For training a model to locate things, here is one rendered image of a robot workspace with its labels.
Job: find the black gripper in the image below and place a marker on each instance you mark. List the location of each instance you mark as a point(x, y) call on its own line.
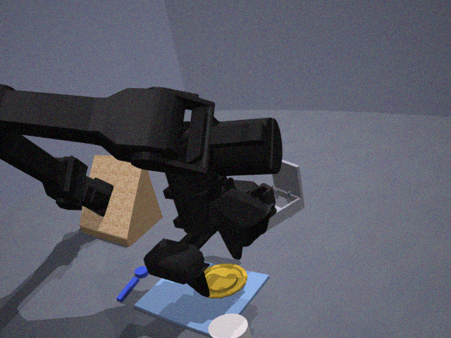
point(182, 262)

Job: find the light blue flat mat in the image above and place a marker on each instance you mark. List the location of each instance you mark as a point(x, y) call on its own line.
point(180, 304)

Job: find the grey dish rack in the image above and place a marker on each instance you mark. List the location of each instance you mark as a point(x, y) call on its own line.
point(287, 189)

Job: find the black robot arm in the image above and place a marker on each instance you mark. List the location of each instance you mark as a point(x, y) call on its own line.
point(145, 127)

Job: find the grey cylinder with white top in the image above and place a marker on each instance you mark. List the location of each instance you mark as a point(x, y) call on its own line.
point(229, 326)

